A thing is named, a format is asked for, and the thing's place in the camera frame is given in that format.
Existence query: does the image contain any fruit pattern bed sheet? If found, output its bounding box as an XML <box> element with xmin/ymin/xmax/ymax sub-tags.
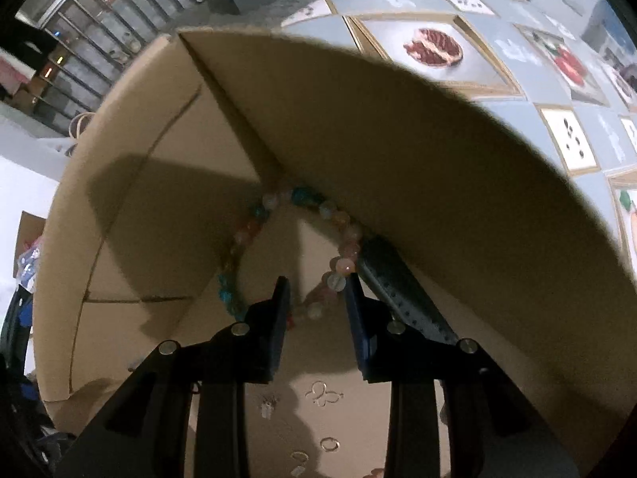
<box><xmin>282</xmin><ymin>0</ymin><xmax>636</xmax><ymax>261</ymax></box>

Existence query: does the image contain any dark strap watch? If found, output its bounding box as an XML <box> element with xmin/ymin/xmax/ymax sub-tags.
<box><xmin>358</xmin><ymin>235</ymin><xmax>459</xmax><ymax>345</ymax></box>

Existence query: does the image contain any small silver hair clip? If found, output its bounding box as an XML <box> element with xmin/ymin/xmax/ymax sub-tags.
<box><xmin>259</xmin><ymin>394</ymin><xmax>279</xmax><ymax>420</ymax></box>

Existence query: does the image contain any metal stair railing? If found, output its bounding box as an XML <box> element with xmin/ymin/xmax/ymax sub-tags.
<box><xmin>9</xmin><ymin>0</ymin><xmax>205</xmax><ymax>134</ymax></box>

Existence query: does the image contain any small cardboard box with items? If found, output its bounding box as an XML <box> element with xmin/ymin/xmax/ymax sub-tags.
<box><xmin>13</xmin><ymin>210</ymin><xmax>45</xmax><ymax>294</ymax></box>

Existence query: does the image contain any brown cardboard box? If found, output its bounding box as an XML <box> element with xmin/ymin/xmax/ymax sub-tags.
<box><xmin>33</xmin><ymin>29</ymin><xmax>636</xmax><ymax>477</ymax></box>

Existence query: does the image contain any multicolour bead bracelet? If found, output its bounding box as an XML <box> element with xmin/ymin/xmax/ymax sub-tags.
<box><xmin>216</xmin><ymin>186</ymin><xmax>365</xmax><ymax>330</ymax></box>

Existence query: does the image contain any silver butterfly ornament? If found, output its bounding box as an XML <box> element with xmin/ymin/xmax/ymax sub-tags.
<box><xmin>305</xmin><ymin>381</ymin><xmax>344</xmax><ymax>408</ymax></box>

